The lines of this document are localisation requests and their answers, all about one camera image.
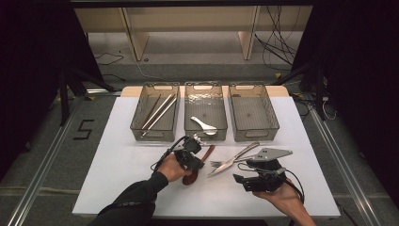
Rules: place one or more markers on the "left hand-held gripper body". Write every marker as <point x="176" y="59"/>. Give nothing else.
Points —
<point x="191" y="145"/>

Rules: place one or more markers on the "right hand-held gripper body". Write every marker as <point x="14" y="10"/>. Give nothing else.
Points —
<point x="269" y="175"/>

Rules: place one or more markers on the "brown wooden spoon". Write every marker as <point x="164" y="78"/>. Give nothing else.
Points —
<point x="189" y="179"/>

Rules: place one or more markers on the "steel fork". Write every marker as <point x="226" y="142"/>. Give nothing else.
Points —
<point x="215" y="164"/>

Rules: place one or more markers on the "steel table knife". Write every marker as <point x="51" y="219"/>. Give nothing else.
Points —
<point x="247" y="149"/>

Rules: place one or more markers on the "white chopsticks pair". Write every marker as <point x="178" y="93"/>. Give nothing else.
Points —
<point x="160" y="116"/>

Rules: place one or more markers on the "smoky transparent plastic bin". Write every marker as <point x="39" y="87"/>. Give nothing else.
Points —
<point x="205" y="103"/>
<point x="139" y="119"/>
<point x="252" y="116"/>

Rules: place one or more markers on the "white chopstick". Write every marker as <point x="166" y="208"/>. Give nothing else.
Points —
<point x="156" y="110"/>

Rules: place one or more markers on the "person's left hand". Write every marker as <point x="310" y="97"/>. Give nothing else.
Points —
<point x="172" y="168"/>

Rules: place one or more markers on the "person's right hand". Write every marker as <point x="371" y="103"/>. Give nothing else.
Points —
<point x="285" y="199"/>

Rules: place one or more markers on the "black metal stand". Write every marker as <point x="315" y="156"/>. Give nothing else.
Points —
<point x="319" y="94"/>
<point x="64" y="100"/>

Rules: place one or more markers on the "short aluminium bar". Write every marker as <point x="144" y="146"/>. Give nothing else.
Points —
<point x="103" y="92"/>

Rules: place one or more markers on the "black curtain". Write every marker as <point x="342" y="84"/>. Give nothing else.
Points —
<point x="367" y="94"/>
<point x="28" y="78"/>

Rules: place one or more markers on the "light wooden bench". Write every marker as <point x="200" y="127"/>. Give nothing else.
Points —
<point x="194" y="15"/>

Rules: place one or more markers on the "aluminium floor rail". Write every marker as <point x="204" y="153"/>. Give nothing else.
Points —
<point x="348" y="175"/>
<point x="40" y="175"/>

